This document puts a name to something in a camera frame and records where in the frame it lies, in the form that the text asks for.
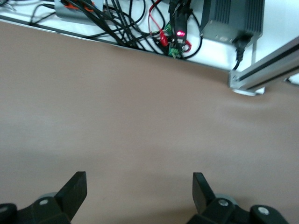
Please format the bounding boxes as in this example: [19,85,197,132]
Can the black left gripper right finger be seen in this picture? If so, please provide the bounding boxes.
[188,172,288,224]

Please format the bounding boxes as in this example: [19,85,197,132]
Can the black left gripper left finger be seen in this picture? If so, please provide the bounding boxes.
[0,171,88,224]

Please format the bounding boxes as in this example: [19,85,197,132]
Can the brown table mat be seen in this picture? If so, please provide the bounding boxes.
[0,20,299,224]

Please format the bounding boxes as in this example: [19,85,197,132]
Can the black module with red LED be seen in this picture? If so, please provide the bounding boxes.
[164,0,191,59]

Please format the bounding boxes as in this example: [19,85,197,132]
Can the black finned power supply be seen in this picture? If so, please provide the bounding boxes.
[200,0,265,44]

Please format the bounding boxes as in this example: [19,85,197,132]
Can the grey terminal block orange levers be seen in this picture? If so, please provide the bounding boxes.
[54,0,104,20]

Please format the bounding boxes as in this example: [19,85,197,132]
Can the aluminium camera post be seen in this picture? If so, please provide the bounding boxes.
[228,35,299,97]

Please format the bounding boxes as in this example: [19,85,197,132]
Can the black power cord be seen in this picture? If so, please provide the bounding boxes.
[232,35,252,70]

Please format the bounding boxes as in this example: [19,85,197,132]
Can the red wire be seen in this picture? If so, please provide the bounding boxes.
[149,0,192,54]

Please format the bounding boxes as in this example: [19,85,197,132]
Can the thin black cable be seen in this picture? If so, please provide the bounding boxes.
[29,2,57,24]

